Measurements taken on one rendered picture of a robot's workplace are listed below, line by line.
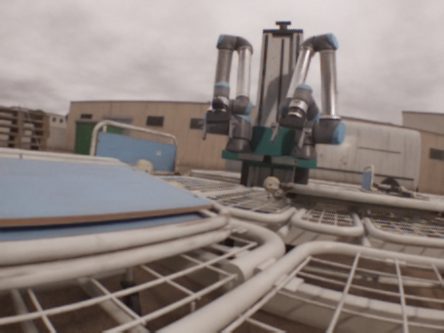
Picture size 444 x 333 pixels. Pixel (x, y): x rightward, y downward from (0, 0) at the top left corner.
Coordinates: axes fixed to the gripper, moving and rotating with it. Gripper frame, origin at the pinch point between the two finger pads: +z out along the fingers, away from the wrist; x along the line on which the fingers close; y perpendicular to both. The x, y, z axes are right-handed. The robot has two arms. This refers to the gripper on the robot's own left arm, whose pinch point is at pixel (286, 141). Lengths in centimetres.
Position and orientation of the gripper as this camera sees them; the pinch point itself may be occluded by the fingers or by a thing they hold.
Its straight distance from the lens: 118.7
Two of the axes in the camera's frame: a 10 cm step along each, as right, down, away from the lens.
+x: 8.4, 2.2, -5.0
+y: -3.7, -4.3, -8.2
